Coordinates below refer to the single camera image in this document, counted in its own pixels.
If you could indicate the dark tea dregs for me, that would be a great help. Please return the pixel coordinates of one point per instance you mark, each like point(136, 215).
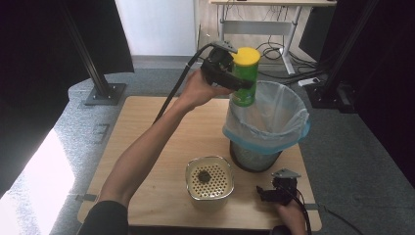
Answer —
point(204, 176)

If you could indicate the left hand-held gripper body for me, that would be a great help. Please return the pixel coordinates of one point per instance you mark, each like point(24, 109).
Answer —
point(217, 67)

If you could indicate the person's right hand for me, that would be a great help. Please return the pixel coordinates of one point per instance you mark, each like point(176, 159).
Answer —
point(292, 215)

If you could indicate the black curtain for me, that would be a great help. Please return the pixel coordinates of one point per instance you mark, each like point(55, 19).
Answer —
point(32, 65)
point(385, 81)

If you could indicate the black metal stand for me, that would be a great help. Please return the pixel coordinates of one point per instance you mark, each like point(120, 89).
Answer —
point(332, 84)
point(101, 84)

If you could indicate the white power strip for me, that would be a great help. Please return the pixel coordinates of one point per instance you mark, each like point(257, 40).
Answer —
point(308, 81)

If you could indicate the black mesh trash bin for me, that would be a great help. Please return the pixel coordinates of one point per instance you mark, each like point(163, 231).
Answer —
point(253, 160)

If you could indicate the white square strainer container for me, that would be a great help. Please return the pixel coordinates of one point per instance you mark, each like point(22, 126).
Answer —
point(209, 192)

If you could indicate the grey tape piece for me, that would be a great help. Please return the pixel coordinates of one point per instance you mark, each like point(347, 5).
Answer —
point(312, 206)
point(86, 197)

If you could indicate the white-framed desk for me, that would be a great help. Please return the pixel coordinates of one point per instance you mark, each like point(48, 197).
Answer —
point(257, 27)

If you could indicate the person's black sleeve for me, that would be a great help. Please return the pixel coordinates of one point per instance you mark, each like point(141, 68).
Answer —
point(104, 218)

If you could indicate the green can with yellow lid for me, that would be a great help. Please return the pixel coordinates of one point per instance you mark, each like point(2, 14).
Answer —
point(246, 73)

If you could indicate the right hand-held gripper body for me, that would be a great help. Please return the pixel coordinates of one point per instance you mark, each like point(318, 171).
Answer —
point(286, 191)

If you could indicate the translucent blue trash bag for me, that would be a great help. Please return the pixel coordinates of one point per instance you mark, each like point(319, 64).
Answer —
point(274, 120)

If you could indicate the person's left hand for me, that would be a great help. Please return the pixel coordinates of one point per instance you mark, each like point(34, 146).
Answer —
point(197, 91)

